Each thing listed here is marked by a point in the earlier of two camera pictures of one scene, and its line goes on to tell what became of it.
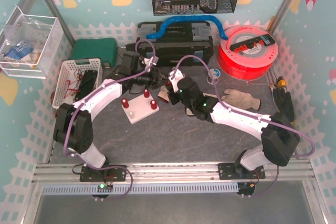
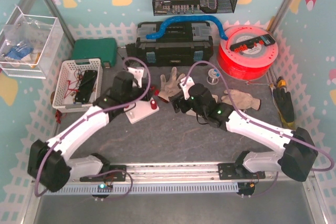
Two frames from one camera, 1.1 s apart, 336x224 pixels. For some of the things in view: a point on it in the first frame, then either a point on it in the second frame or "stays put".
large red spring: x=154 y=104 stays put
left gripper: x=156 y=80 -> x=146 y=94
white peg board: x=139 y=108 stays put
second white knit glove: x=240 y=99 stays put
